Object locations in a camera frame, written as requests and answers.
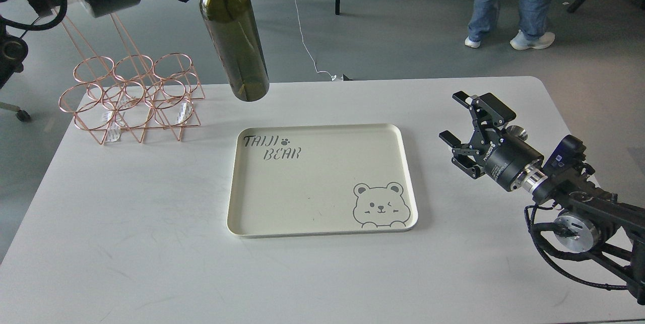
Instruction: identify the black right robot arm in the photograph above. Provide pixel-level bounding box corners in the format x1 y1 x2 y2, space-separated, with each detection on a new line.
439 91 644 305

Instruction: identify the copper wire wine rack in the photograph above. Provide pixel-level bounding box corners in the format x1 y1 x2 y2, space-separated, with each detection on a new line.
58 14 205 145

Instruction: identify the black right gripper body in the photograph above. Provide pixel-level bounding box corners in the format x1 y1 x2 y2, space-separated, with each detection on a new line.
484 131 544 191

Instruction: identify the dark green wine bottle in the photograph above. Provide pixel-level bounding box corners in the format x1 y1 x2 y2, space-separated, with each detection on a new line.
200 0 270 102

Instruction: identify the chair caster wheel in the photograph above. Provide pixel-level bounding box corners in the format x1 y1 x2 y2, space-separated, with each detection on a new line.
0 102 31 122

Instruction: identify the person in blue jeans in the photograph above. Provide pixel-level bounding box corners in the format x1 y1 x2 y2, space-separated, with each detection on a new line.
465 0 564 51

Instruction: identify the cream bear serving tray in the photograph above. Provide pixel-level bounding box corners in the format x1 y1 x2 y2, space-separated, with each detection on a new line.
227 123 418 237

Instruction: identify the steel double jigger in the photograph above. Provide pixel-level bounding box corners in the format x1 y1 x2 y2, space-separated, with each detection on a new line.
506 125 528 141

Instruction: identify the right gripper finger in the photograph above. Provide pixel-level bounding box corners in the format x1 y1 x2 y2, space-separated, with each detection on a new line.
452 91 517 146
438 129 487 179

